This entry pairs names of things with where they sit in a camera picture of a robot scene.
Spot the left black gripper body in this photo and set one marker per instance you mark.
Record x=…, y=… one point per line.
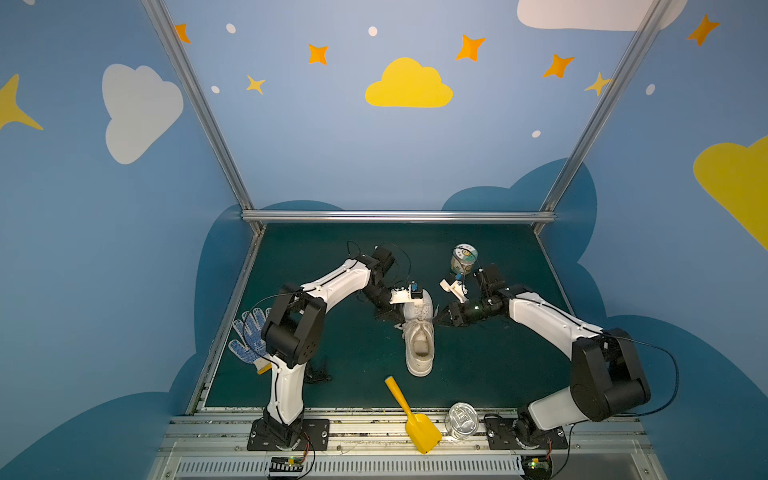
x=395, y=308

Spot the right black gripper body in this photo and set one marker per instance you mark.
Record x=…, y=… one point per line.
x=459, y=310

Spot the white shoelace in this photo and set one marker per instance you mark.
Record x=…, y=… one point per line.
x=417, y=316

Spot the white sneaker shoe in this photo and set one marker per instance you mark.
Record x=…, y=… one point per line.
x=419, y=347

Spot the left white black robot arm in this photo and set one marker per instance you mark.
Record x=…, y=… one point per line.
x=294, y=327

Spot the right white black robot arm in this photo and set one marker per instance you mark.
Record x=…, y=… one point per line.
x=607, y=378

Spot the green white tin can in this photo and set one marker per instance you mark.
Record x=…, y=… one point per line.
x=464, y=257

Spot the yellow plastic toy shovel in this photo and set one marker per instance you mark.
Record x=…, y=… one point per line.
x=422, y=432

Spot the right small circuit board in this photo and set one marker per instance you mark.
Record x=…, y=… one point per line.
x=536, y=468

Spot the small circuit board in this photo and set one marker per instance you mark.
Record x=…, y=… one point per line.
x=285, y=463
x=536, y=468

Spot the left small circuit board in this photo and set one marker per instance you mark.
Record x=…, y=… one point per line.
x=285, y=463

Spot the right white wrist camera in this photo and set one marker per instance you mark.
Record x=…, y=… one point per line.
x=456, y=287

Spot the aluminium frame right post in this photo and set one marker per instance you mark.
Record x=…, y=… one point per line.
x=640, y=44

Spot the aluminium frame post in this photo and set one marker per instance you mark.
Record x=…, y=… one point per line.
x=640, y=44
x=174, y=48

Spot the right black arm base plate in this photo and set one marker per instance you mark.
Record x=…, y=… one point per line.
x=506, y=433

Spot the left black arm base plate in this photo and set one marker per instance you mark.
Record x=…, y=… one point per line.
x=268, y=434

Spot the aluminium frame back rail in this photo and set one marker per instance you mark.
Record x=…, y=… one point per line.
x=397, y=217

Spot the aluminium front rail base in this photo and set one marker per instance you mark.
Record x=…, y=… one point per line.
x=372, y=443

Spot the aluminium frame left post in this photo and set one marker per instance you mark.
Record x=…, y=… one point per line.
x=174, y=48

